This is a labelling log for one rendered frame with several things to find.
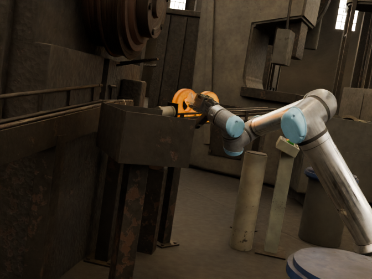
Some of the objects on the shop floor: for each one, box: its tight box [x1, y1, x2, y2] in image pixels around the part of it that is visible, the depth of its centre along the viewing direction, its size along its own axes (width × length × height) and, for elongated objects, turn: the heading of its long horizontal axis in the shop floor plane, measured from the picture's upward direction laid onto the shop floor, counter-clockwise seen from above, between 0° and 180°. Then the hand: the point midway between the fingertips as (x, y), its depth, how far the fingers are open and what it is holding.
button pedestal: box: [255, 136, 299, 260], centre depth 250 cm, size 16×24×62 cm, turn 116°
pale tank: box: [332, 0, 372, 112], centre depth 997 cm, size 92×92×450 cm
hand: (186, 100), depth 233 cm, fingers closed, pressing on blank
